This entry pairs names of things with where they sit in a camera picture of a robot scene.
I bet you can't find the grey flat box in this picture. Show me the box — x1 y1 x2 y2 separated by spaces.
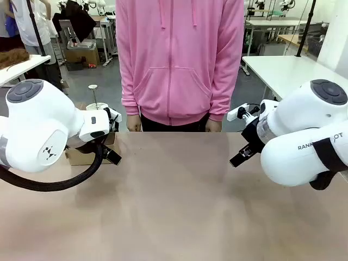
66 39 97 51

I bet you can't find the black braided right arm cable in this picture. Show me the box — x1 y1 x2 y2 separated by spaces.
309 137 348 191

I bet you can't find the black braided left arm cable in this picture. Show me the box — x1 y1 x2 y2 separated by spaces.
0 141 107 192

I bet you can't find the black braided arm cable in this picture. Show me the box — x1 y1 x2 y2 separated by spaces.
0 141 107 192
309 137 348 191

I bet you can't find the brown cardboard cup carrier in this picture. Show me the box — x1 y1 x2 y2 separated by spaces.
64 132 122 166

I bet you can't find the person in blue top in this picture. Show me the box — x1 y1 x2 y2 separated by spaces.
0 0 20 53

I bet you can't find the white round stand with pole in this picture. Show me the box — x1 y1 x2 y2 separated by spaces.
85 84 110 111

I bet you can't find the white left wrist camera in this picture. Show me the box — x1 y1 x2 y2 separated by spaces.
103 107 122 128

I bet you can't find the large white side table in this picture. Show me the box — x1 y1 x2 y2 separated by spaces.
241 55 348 102

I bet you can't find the metal frame cart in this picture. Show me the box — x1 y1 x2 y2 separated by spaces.
94 15 118 67

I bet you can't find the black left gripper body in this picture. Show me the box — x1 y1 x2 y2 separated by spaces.
68 135 109 153

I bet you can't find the person in white coat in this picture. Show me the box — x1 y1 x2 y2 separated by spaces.
12 0 66 92

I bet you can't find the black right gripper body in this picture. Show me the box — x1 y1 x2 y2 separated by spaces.
241 119 266 153

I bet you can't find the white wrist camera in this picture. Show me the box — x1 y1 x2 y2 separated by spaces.
103 107 122 128
226 103 261 123

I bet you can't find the brown furry wig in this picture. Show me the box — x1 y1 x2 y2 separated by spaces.
0 48 30 70

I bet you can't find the person's right hand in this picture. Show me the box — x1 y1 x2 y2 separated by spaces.
126 114 142 133

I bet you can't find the brown cardboard box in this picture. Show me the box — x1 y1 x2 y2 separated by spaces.
64 46 101 66

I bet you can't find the black hanging jacket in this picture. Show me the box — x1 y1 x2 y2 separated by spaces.
52 0 97 44

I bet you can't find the white background table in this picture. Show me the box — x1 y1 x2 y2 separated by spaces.
244 18 309 57

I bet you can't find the person's left hand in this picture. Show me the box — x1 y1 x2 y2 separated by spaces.
205 119 224 133

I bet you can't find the black camera pole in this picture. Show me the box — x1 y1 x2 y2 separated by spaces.
26 0 47 57
295 0 317 58

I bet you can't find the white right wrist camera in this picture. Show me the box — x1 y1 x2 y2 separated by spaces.
226 103 261 123

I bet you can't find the person's right forearm pink sleeve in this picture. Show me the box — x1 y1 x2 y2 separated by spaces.
119 59 142 116

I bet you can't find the white table with metal leg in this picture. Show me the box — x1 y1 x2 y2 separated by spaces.
0 54 52 88

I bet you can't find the person in pink hoodie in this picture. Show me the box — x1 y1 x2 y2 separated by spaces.
115 0 245 133

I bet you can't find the person's left forearm pink sleeve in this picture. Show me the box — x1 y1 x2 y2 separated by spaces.
208 65 236 122

